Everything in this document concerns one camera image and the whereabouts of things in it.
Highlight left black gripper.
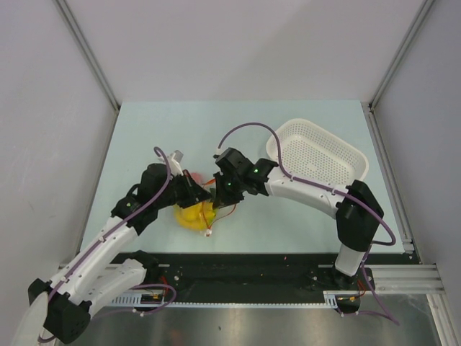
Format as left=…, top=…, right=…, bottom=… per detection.
left=155, top=169, right=212, bottom=209

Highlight clear zip top bag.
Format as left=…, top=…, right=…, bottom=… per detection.
left=174, top=171, right=238, bottom=238

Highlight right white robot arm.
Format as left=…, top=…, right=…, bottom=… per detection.
left=213, top=148, right=384, bottom=289

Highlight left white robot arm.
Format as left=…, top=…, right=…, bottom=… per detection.
left=27, top=164, right=212, bottom=344

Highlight yellow fake bananas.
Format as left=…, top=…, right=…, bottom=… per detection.
left=174, top=201, right=216, bottom=231

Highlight white perforated plastic basket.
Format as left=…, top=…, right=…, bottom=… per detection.
left=266, top=118, right=369, bottom=185

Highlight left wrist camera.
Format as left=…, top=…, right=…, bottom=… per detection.
left=169, top=150, right=184, bottom=165

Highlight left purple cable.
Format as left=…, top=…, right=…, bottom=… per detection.
left=37, top=146, right=178, bottom=343

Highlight purple cable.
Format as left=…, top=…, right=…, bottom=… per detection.
left=37, top=146, right=178, bottom=343
left=215, top=122, right=401, bottom=326

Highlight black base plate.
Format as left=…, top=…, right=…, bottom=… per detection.
left=113, top=252, right=416, bottom=303

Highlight white cable duct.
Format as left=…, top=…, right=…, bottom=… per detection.
left=107, top=290, right=360, bottom=314

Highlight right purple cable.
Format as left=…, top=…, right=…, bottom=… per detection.
left=215, top=122, right=401, bottom=326

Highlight aluminium frame rail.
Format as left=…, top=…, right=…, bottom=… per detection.
left=367, top=265, right=444, bottom=294

